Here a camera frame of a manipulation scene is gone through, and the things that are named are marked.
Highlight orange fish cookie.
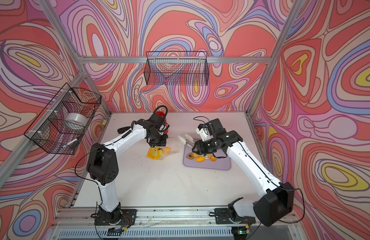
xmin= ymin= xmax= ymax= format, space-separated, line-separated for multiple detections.
xmin=196 ymin=156 xmax=206 ymax=163
xmin=208 ymin=155 xmax=217 ymax=162

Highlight steel tongs with silicone tips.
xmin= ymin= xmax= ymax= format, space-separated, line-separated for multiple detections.
xmin=178 ymin=134 xmax=199 ymax=148

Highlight heart shaped chocolate cookie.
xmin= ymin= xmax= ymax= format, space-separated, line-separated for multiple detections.
xmin=186 ymin=153 xmax=195 ymax=160

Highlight clear bag with yellow lion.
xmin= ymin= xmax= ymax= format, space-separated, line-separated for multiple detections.
xmin=146 ymin=147 xmax=171 ymax=160

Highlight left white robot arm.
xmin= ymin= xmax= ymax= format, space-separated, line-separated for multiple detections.
xmin=86 ymin=105 xmax=170 ymax=227

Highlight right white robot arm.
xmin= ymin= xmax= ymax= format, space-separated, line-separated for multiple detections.
xmin=189 ymin=119 xmax=295 ymax=227

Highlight red cylindrical cup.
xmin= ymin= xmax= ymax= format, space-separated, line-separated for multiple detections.
xmin=154 ymin=111 xmax=167 ymax=127

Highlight lilac plastic tray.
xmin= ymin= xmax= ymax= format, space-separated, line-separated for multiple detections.
xmin=183 ymin=146 xmax=232 ymax=171

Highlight white marker in basket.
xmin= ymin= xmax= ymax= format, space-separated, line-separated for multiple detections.
xmin=63 ymin=138 xmax=78 ymax=148

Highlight black wire basket at back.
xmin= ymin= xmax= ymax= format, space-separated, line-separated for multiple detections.
xmin=143 ymin=51 xmax=210 ymax=87

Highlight black wire basket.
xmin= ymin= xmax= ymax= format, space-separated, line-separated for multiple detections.
xmin=143 ymin=51 xmax=210 ymax=87
xmin=23 ymin=83 xmax=102 ymax=155

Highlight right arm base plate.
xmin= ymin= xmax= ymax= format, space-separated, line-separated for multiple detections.
xmin=209 ymin=208 xmax=256 ymax=226

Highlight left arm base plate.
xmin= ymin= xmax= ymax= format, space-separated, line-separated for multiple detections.
xmin=91 ymin=208 xmax=137 ymax=237

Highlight black wire basket on left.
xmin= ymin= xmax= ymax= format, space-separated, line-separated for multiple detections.
xmin=23 ymin=83 xmax=102 ymax=155

